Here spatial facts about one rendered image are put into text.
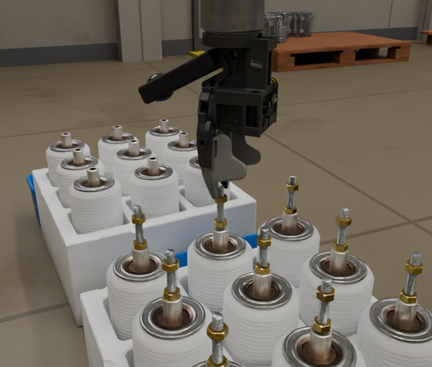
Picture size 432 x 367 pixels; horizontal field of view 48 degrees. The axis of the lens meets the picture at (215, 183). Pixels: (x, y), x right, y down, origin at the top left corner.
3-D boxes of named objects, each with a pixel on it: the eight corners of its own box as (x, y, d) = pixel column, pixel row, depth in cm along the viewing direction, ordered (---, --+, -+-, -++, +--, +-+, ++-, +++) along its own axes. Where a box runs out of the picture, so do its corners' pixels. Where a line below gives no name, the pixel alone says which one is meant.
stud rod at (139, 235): (136, 255, 65) (132, 205, 62) (143, 254, 66) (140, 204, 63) (138, 259, 65) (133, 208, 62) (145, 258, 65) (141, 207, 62)
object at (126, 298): (113, 352, 76) (102, 253, 69) (173, 340, 78) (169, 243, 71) (120, 400, 68) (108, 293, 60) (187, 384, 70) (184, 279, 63)
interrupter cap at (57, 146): (80, 140, 115) (79, 137, 115) (88, 150, 109) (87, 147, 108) (47, 145, 112) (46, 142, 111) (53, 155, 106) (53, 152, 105)
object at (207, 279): (245, 322, 82) (248, 229, 75) (254, 364, 74) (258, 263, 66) (188, 325, 82) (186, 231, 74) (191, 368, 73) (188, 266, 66)
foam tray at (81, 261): (183, 204, 140) (181, 145, 132) (254, 273, 108) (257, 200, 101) (41, 235, 123) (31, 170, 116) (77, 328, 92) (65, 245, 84)
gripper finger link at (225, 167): (240, 211, 61) (245, 138, 59) (197, 202, 63) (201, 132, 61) (248, 204, 64) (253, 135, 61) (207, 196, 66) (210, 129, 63)
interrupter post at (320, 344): (304, 348, 52) (306, 323, 51) (325, 345, 52) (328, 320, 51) (312, 364, 50) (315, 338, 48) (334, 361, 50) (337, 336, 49)
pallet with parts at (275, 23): (350, 47, 422) (355, 8, 409) (414, 62, 354) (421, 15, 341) (227, 54, 386) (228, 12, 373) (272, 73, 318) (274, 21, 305)
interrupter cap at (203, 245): (242, 234, 74) (242, 229, 74) (250, 261, 67) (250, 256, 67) (192, 236, 74) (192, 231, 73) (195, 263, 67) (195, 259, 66)
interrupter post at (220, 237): (227, 243, 72) (227, 223, 70) (229, 252, 69) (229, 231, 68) (211, 244, 71) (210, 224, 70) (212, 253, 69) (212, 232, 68)
